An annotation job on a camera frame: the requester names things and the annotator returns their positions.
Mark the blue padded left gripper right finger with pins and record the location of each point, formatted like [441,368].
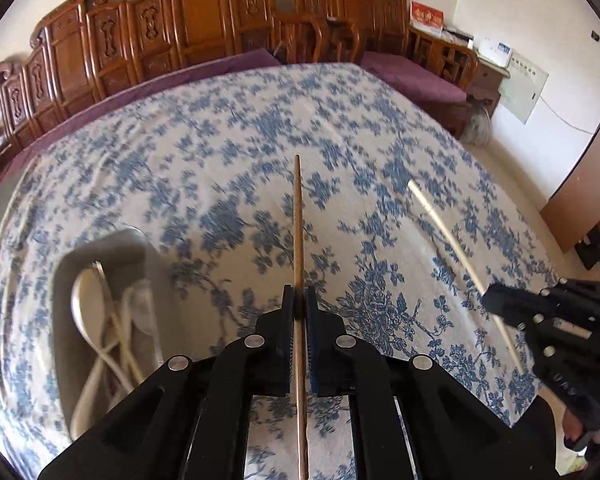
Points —
[412,419]

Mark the white router box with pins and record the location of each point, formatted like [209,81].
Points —
[495,52]

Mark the person's right hand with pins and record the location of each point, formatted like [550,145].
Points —
[581,437]

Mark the purple armchair cushion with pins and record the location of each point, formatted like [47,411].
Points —
[411,80]

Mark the blue floral tablecloth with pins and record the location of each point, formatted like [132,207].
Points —
[204,170]

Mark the grey metal utensil tray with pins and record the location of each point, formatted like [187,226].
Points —
[126,256]

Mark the wooden side table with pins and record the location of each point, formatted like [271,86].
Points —
[485,85]

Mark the red card on table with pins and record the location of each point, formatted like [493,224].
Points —
[426,17]

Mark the white plastic spork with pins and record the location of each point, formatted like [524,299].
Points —
[101,390]

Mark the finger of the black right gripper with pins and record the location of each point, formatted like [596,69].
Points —
[514,306]

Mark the brown wooden chopstick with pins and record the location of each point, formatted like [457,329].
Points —
[299,338]

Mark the white wall panel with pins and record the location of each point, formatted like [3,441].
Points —
[522,89]

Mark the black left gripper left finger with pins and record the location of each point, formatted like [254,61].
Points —
[188,419]

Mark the small fluffy dog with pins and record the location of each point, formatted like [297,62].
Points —
[478,125]

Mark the carved wooden sofa bench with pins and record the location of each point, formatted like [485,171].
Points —
[85,51]

